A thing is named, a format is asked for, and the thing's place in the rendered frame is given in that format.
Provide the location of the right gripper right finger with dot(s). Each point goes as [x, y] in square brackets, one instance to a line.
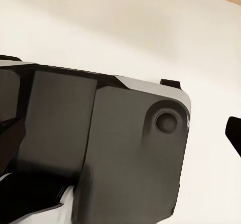
[233, 133]

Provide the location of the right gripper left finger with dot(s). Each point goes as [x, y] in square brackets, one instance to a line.
[12, 133]

